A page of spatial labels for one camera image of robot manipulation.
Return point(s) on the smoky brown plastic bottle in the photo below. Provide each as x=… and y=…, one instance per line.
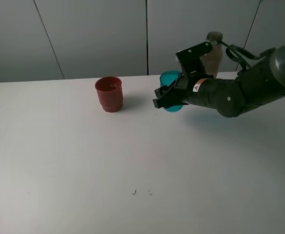
x=211, y=61

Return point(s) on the teal translucent plastic cup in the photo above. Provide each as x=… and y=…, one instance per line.
x=167, y=78

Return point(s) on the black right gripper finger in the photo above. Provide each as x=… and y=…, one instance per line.
x=166, y=101
x=167, y=90

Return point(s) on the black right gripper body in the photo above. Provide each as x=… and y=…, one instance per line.
x=192, y=71

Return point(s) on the red plastic cup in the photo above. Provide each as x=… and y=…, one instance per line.
x=110, y=95

